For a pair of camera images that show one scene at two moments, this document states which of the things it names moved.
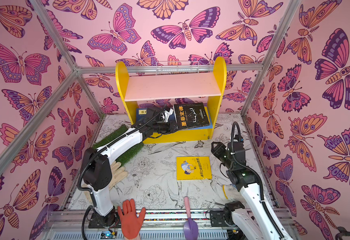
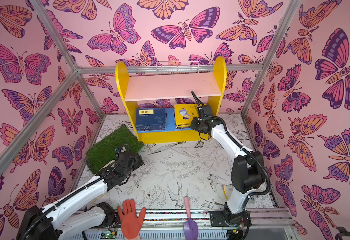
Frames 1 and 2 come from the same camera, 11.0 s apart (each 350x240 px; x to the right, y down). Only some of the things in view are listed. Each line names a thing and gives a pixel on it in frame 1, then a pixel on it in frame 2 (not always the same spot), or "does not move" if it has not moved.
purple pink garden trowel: x=190 y=228 does not move
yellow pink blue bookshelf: x=172 y=107 does not move
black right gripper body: x=220 y=151 → x=198 y=124
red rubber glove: x=130 y=223 does not move
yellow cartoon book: x=193 y=168 → x=184 y=114
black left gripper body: x=162 y=128 → x=135 y=165
